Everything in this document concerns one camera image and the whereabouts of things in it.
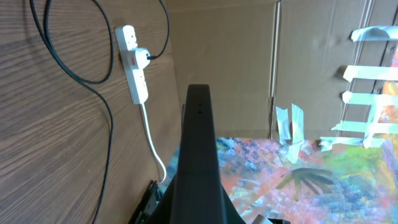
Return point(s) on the white tape strips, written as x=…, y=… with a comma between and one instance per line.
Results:
x=357, y=102

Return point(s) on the colourful painted sheet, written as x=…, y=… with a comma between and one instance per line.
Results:
x=280, y=157

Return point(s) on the white power strip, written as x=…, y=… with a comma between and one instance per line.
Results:
x=127, y=42

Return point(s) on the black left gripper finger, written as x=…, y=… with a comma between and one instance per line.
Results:
x=195, y=194

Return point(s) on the brown cardboard wall panel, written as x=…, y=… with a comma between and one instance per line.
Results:
x=257, y=56

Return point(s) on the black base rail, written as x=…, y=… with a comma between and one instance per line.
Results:
x=147, y=204

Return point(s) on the white charger plug adapter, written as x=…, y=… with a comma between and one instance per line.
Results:
x=139, y=58

